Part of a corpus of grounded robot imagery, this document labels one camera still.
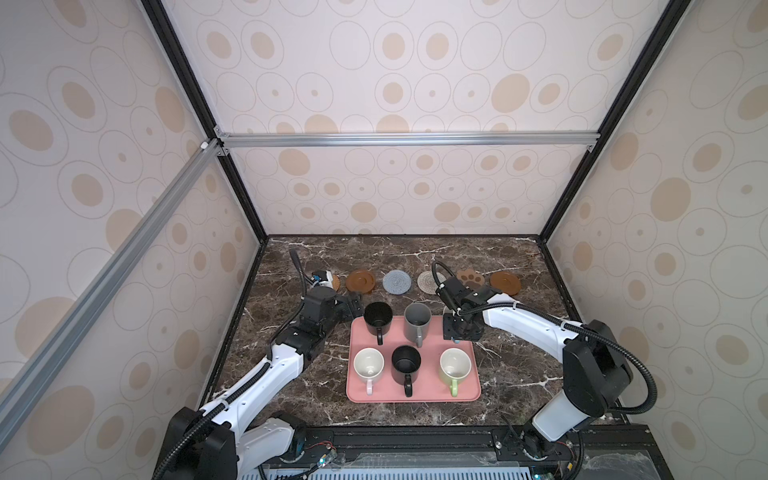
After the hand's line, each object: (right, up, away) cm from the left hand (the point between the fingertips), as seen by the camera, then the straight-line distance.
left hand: (357, 293), depth 82 cm
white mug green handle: (+27, -21, +1) cm, 34 cm away
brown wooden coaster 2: (+50, +1, +24) cm, 56 cm away
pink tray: (+20, -27, +1) cm, 33 cm away
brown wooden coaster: (-2, +2, +24) cm, 24 cm away
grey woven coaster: (+11, +1, +24) cm, 26 cm away
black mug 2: (+13, -21, +2) cm, 25 cm away
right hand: (+28, -13, +6) cm, 31 cm away
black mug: (+5, -8, +9) cm, 13 cm away
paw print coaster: (+38, +3, +24) cm, 45 cm away
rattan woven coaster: (-10, +1, +24) cm, 26 cm away
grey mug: (+17, -9, +8) cm, 21 cm away
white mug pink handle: (+3, -21, +3) cm, 21 cm away
